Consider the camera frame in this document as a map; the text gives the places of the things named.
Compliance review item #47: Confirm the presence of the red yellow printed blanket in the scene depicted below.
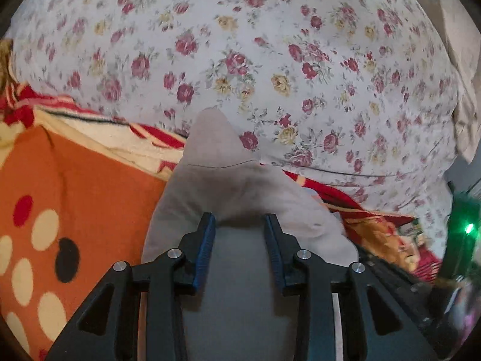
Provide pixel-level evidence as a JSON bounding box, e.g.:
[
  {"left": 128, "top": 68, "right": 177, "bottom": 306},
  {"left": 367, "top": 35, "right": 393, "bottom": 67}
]
[{"left": 0, "top": 38, "right": 448, "bottom": 361}]

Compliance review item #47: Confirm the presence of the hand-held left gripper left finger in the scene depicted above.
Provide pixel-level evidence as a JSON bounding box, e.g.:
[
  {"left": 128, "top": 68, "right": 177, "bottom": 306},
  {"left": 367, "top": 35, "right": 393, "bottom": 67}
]
[{"left": 44, "top": 212, "right": 216, "bottom": 361}]

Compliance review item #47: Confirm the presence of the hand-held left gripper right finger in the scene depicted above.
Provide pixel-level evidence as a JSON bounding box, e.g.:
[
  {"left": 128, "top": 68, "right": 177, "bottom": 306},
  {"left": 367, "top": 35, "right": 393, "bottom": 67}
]
[{"left": 263, "top": 214, "right": 438, "bottom": 361}]

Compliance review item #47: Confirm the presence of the beige zip jacket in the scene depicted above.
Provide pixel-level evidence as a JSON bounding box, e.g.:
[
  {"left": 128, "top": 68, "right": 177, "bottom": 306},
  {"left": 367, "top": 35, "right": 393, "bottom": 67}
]
[{"left": 141, "top": 107, "right": 359, "bottom": 361}]

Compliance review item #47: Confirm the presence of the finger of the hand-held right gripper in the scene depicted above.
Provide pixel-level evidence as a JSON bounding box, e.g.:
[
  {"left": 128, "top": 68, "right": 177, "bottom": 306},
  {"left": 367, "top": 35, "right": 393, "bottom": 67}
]
[{"left": 355, "top": 246, "right": 438, "bottom": 311}]

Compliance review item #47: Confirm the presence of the beige cloth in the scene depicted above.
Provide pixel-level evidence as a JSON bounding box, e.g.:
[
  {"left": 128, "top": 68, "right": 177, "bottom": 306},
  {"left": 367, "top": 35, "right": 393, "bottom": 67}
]
[{"left": 432, "top": 0, "right": 481, "bottom": 166}]

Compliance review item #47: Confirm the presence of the floral bed sheet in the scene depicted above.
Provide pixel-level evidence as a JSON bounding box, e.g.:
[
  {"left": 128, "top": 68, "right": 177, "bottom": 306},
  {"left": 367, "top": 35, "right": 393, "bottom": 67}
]
[{"left": 8, "top": 0, "right": 470, "bottom": 282}]

